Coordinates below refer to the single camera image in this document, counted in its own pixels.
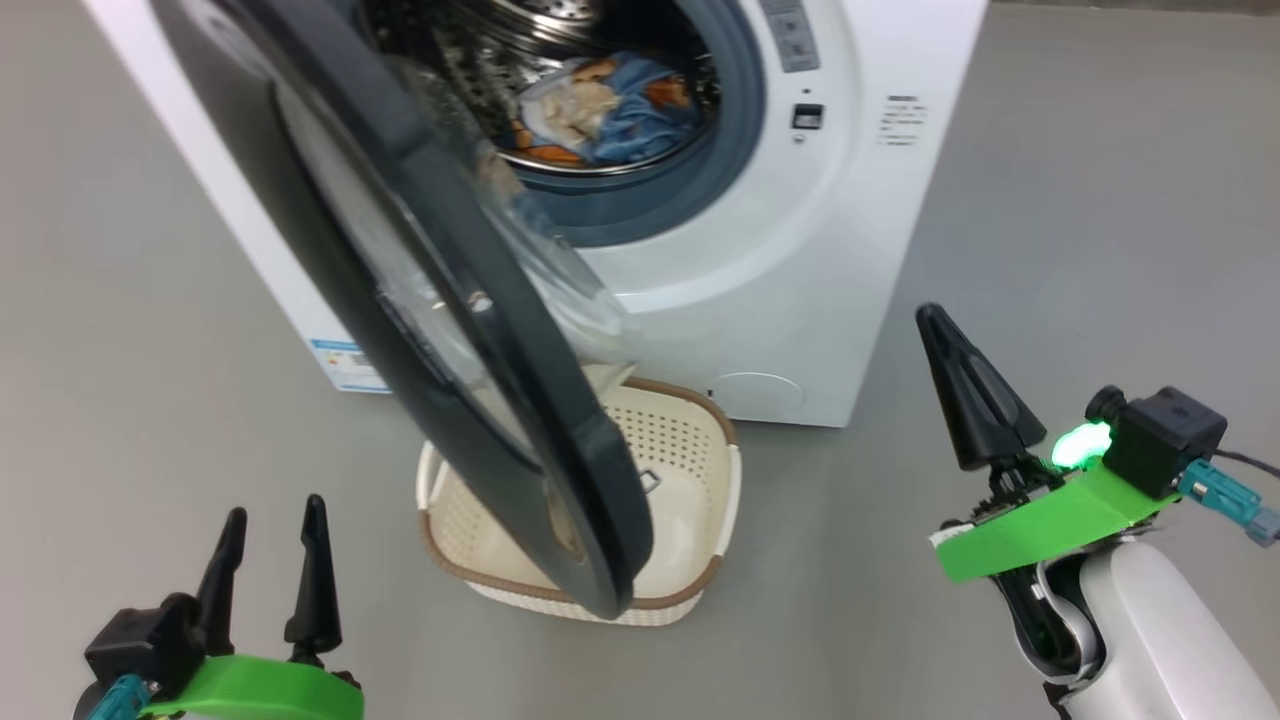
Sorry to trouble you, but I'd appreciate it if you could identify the round white drain filter cover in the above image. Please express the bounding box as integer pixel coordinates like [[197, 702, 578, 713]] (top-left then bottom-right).
[[712, 372, 806, 417]]

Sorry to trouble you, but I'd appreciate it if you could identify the cream beige garment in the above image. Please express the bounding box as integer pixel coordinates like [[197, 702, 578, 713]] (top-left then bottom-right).
[[518, 58, 623, 143]]

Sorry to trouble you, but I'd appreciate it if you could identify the white front-load washing machine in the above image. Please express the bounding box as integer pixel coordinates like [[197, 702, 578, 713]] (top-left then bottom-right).
[[80, 0, 991, 429]]

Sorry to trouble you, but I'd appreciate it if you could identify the teal plug right camera cable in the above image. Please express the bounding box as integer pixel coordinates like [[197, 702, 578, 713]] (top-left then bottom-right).
[[1180, 450, 1280, 547]]

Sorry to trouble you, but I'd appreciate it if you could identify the black round glass washer door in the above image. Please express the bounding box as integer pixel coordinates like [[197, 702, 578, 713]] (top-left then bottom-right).
[[150, 0, 656, 621]]

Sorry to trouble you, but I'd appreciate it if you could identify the teal plug left camera cable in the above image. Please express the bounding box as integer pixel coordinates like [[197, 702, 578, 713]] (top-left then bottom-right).
[[88, 675, 151, 720]]

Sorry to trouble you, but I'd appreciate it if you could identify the blue patterned garment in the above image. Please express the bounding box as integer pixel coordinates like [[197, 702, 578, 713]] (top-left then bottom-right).
[[585, 52, 703, 166]]

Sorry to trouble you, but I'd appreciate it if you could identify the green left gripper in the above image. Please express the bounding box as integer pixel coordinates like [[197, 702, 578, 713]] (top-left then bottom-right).
[[140, 494, 364, 720]]

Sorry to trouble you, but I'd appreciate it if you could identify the cream perforated basket brown rim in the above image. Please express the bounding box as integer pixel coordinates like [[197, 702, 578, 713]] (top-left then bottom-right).
[[417, 375, 743, 628]]

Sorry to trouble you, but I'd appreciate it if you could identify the orange garment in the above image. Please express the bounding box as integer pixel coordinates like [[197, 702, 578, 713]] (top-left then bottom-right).
[[508, 118, 591, 168]]

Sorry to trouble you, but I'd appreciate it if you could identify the grey washer front label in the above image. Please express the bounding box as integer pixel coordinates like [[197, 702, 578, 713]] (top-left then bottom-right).
[[758, 0, 822, 74]]

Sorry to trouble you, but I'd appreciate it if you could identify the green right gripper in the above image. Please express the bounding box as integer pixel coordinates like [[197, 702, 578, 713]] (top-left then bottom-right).
[[917, 303, 1181, 583]]

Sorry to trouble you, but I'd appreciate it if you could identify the blue energy label sticker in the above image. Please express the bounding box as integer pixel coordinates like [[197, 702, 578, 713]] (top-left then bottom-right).
[[310, 338, 391, 394]]

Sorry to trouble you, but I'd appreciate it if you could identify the teal plug camera cable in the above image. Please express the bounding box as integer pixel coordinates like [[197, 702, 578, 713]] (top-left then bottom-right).
[[1180, 450, 1280, 547], [88, 675, 151, 720]]

